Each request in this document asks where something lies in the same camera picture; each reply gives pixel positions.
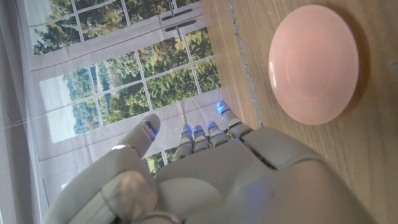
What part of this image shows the printed window backdrop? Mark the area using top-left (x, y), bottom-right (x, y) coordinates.
top-left (15, 0), bottom-right (233, 215)

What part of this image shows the pink round plate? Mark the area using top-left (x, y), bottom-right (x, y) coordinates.
top-left (268, 4), bottom-right (360, 126)

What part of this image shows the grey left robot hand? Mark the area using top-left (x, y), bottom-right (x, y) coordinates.
top-left (43, 100), bottom-right (379, 224)

